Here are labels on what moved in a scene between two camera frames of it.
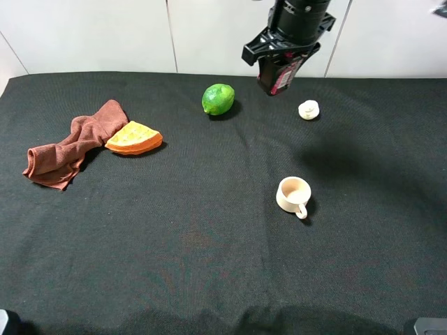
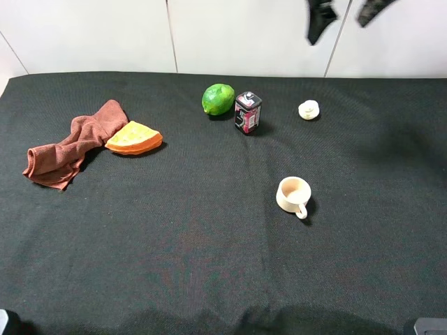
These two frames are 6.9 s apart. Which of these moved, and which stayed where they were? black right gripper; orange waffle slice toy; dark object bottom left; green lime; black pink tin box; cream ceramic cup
Moved: black pink tin box; black right gripper
Stayed: dark object bottom left; green lime; orange waffle slice toy; cream ceramic cup
